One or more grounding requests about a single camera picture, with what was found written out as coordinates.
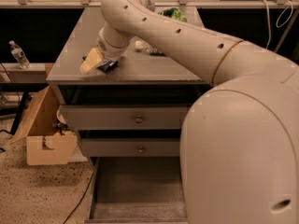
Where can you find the grey middle drawer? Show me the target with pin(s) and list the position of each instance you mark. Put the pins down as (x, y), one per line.
(130, 147)

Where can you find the lying clear water bottle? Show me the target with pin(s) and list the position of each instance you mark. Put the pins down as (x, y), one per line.
(142, 46)

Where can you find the green chip bag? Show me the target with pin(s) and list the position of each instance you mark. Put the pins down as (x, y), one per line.
(174, 13)

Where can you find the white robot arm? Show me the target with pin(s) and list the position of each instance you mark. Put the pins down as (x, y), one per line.
(239, 145)

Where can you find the standing water bottle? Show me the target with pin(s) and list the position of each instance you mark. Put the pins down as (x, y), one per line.
(19, 55)

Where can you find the grey top drawer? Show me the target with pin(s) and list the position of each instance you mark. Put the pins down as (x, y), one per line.
(90, 117)

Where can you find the blue rxbar blueberry bar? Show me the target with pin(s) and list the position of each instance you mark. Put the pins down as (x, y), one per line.
(107, 65)

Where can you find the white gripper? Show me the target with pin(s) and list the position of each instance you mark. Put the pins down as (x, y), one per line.
(104, 45)

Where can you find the grey drawer cabinet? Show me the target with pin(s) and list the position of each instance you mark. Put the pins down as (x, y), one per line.
(138, 80)

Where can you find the grey bottom drawer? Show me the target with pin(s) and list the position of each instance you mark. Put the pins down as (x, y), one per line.
(137, 191)

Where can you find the wooden box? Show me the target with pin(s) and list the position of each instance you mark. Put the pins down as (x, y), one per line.
(44, 146)

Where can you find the grey drawer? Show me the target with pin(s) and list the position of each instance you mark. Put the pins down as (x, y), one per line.
(137, 191)
(90, 117)
(130, 147)

